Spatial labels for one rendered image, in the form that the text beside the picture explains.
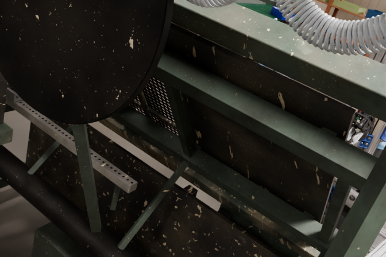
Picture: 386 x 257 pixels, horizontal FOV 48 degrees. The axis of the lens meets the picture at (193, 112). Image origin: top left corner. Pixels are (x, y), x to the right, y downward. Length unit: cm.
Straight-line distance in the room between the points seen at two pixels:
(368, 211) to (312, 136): 54
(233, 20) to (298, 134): 39
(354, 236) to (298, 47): 59
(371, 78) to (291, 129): 28
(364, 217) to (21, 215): 266
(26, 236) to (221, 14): 216
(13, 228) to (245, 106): 210
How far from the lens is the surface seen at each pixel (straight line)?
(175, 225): 240
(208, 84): 145
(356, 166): 130
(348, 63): 123
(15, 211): 325
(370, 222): 84
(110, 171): 195
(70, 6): 123
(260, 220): 226
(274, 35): 129
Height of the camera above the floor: 213
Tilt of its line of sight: 25 degrees down
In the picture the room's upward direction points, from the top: 17 degrees clockwise
